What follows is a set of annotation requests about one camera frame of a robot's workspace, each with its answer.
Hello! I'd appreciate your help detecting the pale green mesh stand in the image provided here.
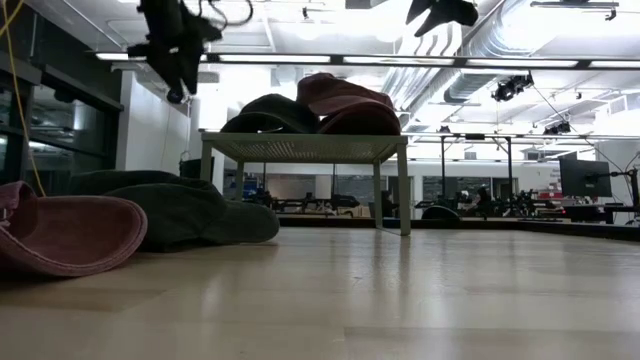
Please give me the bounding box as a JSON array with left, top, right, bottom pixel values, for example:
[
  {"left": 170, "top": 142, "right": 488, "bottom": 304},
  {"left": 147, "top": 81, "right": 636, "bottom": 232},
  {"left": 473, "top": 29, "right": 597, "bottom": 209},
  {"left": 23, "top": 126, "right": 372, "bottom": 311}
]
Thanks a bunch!
[{"left": 199, "top": 130, "right": 412, "bottom": 237}]

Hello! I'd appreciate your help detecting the background robot workbench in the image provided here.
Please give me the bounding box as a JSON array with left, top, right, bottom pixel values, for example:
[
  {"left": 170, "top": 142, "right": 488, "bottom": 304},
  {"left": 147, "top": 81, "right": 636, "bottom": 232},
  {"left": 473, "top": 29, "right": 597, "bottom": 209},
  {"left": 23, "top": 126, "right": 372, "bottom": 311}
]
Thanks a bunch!
[{"left": 244, "top": 192, "right": 366, "bottom": 219}]

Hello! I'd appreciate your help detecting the maroon baseball cap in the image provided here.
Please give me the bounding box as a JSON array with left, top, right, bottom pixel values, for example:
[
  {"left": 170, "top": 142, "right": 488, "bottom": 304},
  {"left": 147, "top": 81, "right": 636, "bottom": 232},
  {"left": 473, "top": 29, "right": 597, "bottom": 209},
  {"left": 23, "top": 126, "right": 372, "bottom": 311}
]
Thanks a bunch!
[
  {"left": 0, "top": 180, "right": 149, "bottom": 279},
  {"left": 296, "top": 72, "right": 396, "bottom": 119}
]

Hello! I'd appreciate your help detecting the pink cloth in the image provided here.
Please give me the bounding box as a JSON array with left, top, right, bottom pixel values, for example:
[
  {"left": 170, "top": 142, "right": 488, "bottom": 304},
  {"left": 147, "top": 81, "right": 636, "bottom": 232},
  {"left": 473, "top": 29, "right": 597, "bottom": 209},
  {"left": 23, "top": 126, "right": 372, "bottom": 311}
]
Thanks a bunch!
[{"left": 316, "top": 99, "right": 403, "bottom": 136}]

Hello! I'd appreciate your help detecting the black computer monitor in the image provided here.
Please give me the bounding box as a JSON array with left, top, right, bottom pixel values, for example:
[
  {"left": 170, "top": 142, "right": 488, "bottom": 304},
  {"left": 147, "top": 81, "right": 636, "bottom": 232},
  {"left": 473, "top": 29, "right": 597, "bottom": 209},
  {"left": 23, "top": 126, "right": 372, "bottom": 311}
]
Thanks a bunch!
[{"left": 559, "top": 158, "right": 613, "bottom": 199}]

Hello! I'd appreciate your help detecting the dark grey baseball cap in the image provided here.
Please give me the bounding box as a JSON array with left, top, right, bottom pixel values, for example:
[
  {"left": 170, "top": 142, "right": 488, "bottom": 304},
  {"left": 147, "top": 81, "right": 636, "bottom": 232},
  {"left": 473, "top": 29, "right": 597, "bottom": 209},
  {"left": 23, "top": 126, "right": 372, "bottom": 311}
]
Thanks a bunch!
[
  {"left": 219, "top": 93, "right": 321, "bottom": 135},
  {"left": 67, "top": 169, "right": 281, "bottom": 253}
]

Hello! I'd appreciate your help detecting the yellow hanging cable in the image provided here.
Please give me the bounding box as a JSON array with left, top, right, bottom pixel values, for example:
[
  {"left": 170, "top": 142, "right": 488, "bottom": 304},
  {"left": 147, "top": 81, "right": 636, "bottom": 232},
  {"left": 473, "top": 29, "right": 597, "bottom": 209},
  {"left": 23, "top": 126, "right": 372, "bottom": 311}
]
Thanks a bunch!
[{"left": 0, "top": 0, "right": 47, "bottom": 197}]

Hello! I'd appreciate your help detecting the black ceiling track fixture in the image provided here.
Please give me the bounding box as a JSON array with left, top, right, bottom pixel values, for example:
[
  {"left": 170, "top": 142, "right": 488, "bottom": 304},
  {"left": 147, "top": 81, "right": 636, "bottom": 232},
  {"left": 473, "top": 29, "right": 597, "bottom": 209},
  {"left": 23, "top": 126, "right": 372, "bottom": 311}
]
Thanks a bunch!
[{"left": 529, "top": 0, "right": 621, "bottom": 22}]

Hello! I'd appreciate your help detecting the black arched frame handle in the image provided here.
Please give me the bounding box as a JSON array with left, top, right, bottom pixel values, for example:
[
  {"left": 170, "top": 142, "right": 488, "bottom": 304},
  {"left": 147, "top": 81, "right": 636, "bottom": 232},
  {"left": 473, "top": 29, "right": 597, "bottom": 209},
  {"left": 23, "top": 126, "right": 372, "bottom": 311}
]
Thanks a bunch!
[{"left": 421, "top": 204, "right": 461, "bottom": 221}]

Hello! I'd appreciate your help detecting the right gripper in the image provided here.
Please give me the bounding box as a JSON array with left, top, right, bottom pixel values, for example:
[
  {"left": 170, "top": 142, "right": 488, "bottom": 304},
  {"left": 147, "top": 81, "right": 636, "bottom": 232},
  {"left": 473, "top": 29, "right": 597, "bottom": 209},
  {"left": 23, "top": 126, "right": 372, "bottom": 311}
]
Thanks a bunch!
[{"left": 405, "top": 0, "right": 480, "bottom": 39}]

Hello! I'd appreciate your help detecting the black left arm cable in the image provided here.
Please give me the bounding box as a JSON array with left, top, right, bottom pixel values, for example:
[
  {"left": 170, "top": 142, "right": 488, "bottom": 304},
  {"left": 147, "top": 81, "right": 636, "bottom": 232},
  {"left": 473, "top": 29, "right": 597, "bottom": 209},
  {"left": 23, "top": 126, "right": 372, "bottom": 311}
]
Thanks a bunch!
[{"left": 197, "top": 0, "right": 255, "bottom": 29}]

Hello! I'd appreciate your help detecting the black box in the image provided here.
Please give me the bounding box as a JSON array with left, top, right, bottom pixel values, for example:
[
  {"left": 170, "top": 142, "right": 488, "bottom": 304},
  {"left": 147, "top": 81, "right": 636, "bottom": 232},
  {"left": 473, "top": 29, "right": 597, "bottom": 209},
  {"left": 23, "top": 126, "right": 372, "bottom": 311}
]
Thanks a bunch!
[{"left": 179, "top": 157, "right": 215, "bottom": 181}]

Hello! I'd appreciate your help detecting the black aluminium table frame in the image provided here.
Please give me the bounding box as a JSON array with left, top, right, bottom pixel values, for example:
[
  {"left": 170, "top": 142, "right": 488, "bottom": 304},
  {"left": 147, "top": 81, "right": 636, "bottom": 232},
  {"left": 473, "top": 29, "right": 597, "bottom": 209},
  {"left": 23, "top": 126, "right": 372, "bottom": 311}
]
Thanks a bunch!
[{"left": 275, "top": 213, "right": 640, "bottom": 244}]

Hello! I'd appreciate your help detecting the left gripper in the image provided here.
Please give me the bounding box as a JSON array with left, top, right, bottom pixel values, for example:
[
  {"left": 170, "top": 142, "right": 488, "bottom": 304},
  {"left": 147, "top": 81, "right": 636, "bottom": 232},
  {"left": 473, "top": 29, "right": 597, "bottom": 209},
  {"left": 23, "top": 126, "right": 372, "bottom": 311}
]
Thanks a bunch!
[{"left": 127, "top": 0, "right": 223, "bottom": 96}]

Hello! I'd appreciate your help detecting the long overhead light bar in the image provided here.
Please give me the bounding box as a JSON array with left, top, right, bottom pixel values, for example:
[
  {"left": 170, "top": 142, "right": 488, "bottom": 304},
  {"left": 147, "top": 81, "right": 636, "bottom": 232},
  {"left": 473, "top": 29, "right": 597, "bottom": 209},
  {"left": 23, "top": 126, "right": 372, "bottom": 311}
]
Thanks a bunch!
[{"left": 94, "top": 51, "right": 640, "bottom": 71}]

